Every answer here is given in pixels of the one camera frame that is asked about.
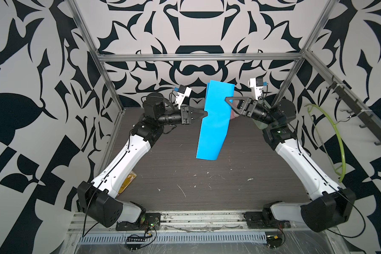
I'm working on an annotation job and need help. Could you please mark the blue rectangular paper sheet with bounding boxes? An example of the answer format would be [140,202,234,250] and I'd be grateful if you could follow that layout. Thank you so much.
[196,80,235,160]

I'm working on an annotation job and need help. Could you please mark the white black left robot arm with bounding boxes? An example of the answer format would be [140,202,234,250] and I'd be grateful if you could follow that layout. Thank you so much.
[77,93,208,228]

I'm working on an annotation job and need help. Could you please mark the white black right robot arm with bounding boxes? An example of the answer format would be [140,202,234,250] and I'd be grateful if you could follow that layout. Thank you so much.
[225,97,356,232]

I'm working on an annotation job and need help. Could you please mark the white plush toy pink shirt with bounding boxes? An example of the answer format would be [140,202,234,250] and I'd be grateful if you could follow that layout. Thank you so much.
[230,110,240,120]

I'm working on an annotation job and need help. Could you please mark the green tissue box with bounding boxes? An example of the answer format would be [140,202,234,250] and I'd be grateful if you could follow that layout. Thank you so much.
[254,120,268,130]

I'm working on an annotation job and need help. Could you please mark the yellow plastic packet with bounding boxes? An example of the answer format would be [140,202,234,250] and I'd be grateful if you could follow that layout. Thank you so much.
[118,171,137,195]

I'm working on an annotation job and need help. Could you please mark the black connector board right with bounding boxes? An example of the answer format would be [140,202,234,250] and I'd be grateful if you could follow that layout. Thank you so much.
[266,235,284,249]

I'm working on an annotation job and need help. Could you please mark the black connector board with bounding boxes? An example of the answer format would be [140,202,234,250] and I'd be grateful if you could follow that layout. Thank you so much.
[124,235,155,251]
[266,235,284,249]

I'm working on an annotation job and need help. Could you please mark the black connector board left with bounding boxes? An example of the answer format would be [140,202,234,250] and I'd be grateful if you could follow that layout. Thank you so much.
[124,235,155,251]

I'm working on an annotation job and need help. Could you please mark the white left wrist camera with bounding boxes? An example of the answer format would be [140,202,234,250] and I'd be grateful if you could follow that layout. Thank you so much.
[174,85,192,109]

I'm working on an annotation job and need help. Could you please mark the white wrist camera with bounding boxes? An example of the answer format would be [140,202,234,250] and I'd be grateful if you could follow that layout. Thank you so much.
[248,78,268,101]
[174,85,192,109]

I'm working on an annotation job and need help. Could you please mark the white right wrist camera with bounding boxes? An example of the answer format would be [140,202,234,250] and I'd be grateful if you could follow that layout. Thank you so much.
[248,78,268,101]

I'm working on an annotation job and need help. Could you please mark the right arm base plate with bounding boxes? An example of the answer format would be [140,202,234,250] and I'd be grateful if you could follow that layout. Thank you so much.
[243,212,291,229]

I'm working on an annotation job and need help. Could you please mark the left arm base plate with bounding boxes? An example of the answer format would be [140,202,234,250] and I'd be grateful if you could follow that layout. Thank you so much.
[115,212,162,231]

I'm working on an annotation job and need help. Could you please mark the white slotted cable duct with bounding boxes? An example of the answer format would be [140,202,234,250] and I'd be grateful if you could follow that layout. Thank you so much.
[78,231,267,244]

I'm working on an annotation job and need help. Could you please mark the black wall hook rack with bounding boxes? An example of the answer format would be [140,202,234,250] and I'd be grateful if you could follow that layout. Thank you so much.
[326,76,381,146]

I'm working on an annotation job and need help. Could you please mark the aluminium frame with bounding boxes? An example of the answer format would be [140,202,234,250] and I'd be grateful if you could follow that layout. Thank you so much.
[69,1,381,254]

